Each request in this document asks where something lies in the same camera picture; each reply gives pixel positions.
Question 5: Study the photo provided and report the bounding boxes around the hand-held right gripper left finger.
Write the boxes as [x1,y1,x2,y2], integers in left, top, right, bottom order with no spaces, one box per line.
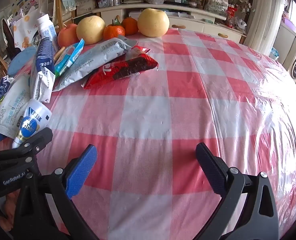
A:
[13,144,100,240]

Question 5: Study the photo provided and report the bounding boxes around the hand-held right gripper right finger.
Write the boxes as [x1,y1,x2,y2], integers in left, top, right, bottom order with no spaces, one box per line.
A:
[195,142,281,240]

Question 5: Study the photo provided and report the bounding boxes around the clear Magicday drink pouch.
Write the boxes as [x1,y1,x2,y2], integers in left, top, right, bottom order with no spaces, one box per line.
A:
[12,99,52,148]

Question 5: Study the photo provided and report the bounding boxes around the white and dark blue carton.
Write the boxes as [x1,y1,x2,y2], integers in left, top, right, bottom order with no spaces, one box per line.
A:
[30,38,56,103]

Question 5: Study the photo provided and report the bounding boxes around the silver grey snack bag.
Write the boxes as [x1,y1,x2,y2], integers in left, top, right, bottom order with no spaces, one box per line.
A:
[52,35,138,92]

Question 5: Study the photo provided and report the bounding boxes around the white printed pouch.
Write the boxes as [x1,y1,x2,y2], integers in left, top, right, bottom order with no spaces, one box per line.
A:
[0,76,31,140]

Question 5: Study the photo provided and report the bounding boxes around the blue chair cushion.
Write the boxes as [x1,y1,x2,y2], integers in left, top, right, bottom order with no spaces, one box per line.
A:
[7,46,38,77]

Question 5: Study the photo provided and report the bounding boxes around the red white checkered tablecloth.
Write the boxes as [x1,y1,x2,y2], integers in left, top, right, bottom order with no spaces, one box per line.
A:
[0,27,296,240]

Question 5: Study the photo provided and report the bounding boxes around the blue white small packet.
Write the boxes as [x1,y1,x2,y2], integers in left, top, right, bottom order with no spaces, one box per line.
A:
[54,38,85,77]

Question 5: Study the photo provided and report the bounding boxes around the dark brown chair back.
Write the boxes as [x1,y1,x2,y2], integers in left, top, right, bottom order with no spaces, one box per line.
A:
[2,19,21,58]

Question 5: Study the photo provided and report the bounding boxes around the red snack packet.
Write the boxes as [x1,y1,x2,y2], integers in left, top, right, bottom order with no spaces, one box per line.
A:
[84,46,159,90]

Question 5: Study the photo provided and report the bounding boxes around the red apple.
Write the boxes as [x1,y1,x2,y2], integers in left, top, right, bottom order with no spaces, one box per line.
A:
[57,24,80,47]

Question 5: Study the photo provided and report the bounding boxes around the white cloth with orange print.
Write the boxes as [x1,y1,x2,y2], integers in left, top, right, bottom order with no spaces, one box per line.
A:
[13,6,42,53]

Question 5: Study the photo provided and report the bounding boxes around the white milk bottle blue label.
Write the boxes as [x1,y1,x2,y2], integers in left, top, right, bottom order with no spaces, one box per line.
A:
[37,14,58,46]

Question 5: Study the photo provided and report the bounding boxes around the yellow pear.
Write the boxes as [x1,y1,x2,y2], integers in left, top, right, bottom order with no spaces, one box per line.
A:
[137,8,170,38]
[76,16,106,45]

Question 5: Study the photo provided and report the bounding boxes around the mandarin orange with green leaf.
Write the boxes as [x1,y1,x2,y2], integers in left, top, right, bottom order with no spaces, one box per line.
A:
[103,19,126,40]

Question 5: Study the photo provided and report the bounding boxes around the wooden chair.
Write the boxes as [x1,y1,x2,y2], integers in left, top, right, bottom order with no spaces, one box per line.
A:
[54,0,76,29]

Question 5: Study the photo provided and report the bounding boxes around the white cardboard box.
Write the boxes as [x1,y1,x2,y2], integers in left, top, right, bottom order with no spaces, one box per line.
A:
[77,0,98,15]

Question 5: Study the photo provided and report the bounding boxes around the cream cabinet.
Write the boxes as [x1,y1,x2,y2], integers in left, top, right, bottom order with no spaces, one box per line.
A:
[73,0,247,44]

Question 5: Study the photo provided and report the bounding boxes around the red packets in plastic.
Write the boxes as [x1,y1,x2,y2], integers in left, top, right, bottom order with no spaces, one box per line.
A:
[225,6,239,28]

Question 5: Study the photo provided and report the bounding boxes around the white curtain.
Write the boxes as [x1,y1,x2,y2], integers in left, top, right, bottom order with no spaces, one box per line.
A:
[244,0,288,55]

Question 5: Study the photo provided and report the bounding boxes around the plastic bag of packets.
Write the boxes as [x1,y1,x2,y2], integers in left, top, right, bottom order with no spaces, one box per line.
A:
[206,0,229,15]

